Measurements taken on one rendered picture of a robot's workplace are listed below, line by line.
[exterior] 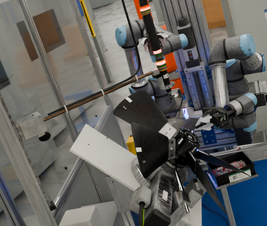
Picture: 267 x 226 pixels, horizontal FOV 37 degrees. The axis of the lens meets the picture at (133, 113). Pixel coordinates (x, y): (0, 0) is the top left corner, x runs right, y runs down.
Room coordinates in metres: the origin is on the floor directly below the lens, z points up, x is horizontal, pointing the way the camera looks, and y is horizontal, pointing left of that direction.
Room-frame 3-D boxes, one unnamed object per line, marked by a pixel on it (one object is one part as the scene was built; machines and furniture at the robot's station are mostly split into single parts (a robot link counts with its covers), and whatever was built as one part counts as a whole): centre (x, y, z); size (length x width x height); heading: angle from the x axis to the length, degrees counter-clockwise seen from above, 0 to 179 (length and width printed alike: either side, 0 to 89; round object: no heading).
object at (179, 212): (1.40, -0.03, 1.03); 0.15 x 0.10 x 0.14; 75
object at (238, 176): (1.86, -0.40, 0.85); 0.22 x 0.17 x 0.07; 91
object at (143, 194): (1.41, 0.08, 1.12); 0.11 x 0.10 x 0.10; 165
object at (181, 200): (1.38, -0.09, 1.08); 0.07 x 0.04 x 0.06; 175
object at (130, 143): (2.14, 0.00, 1.02); 0.16 x 0.10 x 0.11; 75
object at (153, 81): (2.59, -0.22, 1.20); 0.13 x 0.12 x 0.14; 104
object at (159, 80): (1.71, -0.18, 1.50); 0.09 x 0.07 x 0.10; 110
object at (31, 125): (1.50, 0.40, 1.54); 0.10 x 0.07 x 0.08; 110
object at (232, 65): (2.42, -0.70, 1.20); 0.13 x 0.12 x 0.14; 62
